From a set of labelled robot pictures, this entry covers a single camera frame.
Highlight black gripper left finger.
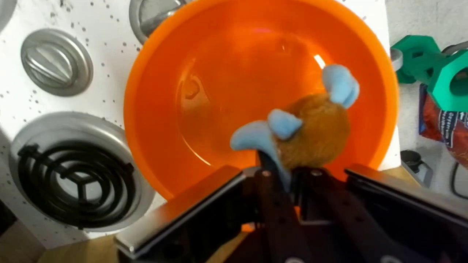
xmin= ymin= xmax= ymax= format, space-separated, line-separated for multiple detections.
xmin=114 ymin=150 xmax=314 ymax=263

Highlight orange plastic bowl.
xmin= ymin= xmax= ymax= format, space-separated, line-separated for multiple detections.
xmin=123 ymin=0 xmax=402 ymax=201

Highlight brown plush toy blue limbs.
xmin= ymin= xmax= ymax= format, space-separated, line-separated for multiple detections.
xmin=228 ymin=62 xmax=362 ymax=192

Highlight wooden toy kitchen unit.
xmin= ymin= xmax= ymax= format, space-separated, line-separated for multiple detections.
xmin=0 ymin=0 xmax=403 ymax=263

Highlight red printed packet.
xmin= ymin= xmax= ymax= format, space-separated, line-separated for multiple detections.
xmin=418 ymin=84 xmax=468 ymax=169

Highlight black coil stove burner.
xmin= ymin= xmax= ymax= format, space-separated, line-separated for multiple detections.
xmin=7 ymin=110 xmax=158 ymax=235

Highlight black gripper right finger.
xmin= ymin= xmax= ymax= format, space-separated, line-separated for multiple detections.
xmin=297 ymin=163 xmax=468 ymax=263

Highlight green plastic object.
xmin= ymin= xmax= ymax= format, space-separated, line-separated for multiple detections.
xmin=389 ymin=33 xmax=468 ymax=113

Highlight black cable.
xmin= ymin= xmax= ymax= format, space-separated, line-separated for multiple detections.
xmin=449 ymin=159 xmax=468 ymax=201

